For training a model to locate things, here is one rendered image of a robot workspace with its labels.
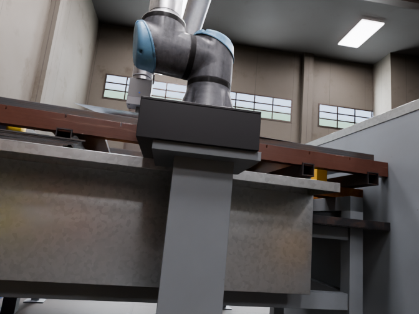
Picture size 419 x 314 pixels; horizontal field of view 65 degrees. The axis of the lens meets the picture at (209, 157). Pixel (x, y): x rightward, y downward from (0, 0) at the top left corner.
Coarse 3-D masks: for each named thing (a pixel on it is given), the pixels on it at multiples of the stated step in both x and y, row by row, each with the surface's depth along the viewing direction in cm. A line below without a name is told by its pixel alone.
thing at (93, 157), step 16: (0, 144) 86; (16, 144) 87; (32, 144) 88; (32, 160) 105; (48, 160) 106; (64, 160) 107; (80, 160) 108; (96, 160) 91; (112, 160) 92; (128, 160) 93; (144, 160) 94; (160, 176) 114; (240, 176) 100; (256, 176) 101; (272, 176) 102; (288, 176) 103; (304, 192) 126; (320, 192) 117; (336, 192) 108
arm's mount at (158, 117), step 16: (144, 96) 71; (144, 112) 70; (160, 112) 71; (176, 112) 71; (192, 112) 72; (208, 112) 72; (224, 112) 73; (240, 112) 73; (256, 112) 74; (144, 128) 70; (160, 128) 70; (176, 128) 71; (192, 128) 71; (208, 128) 72; (224, 128) 72; (240, 128) 73; (256, 128) 73; (144, 144) 76; (208, 144) 71; (224, 144) 71; (240, 144) 72; (256, 144) 72
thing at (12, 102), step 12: (36, 108) 112; (48, 108) 113; (60, 108) 114; (72, 108) 115; (120, 120) 118; (132, 120) 119; (84, 144) 152; (96, 144) 150; (276, 144) 131; (288, 144) 133; (300, 144) 134; (348, 156) 138; (360, 156) 140; (372, 156) 141; (252, 168) 175; (264, 168) 172; (276, 168) 168
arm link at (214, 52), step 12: (192, 36) 83; (204, 36) 84; (216, 36) 84; (192, 48) 81; (204, 48) 82; (216, 48) 83; (228, 48) 85; (192, 60) 81; (204, 60) 82; (216, 60) 83; (228, 60) 85; (192, 72) 83; (204, 72) 82; (216, 72) 82; (228, 72) 84
